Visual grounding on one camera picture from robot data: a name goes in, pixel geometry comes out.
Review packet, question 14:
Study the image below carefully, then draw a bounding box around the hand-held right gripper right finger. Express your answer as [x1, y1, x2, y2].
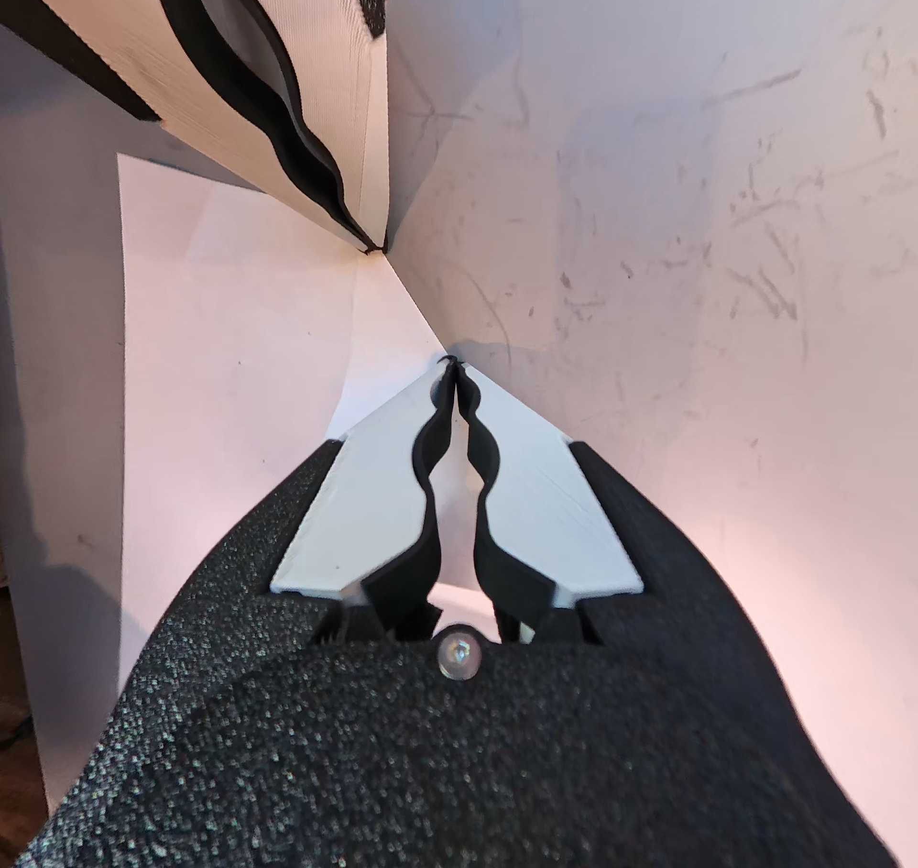
[455, 364, 644, 645]

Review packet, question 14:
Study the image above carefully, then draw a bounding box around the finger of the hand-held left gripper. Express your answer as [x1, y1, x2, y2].
[214, 0, 390, 250]
[0, 0, 375, 253]

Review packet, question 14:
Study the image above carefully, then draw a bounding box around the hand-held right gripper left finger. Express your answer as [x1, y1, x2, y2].
[270, 357, 460, 639]

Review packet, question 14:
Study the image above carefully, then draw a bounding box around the white paper sheet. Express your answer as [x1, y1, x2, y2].
[117, 153, 496, 700]

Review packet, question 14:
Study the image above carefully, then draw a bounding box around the grey desk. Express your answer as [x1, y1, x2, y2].
[0, 0, 918, 868]

